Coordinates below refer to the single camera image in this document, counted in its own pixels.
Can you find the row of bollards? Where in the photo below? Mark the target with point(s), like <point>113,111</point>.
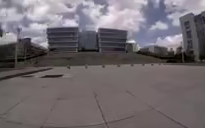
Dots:
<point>103,66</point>

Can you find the grass slope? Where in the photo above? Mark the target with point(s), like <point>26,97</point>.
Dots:
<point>96,58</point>

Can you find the grey paved plaza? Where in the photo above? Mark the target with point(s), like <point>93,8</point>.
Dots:
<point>130,83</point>

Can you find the grey layered building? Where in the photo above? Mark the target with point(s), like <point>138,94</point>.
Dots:
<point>63,40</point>

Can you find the dark ground grate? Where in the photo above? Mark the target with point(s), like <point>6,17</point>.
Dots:
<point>52,76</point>

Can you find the distant low buildings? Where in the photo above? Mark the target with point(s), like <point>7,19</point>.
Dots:
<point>156,50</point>

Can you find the dark raised kerb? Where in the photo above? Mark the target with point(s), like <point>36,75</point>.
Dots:
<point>16,74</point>

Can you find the pale tall building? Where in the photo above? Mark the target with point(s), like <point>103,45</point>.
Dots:
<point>196,33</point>

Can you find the long dark building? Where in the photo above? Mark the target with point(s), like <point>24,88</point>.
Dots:
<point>3,51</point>

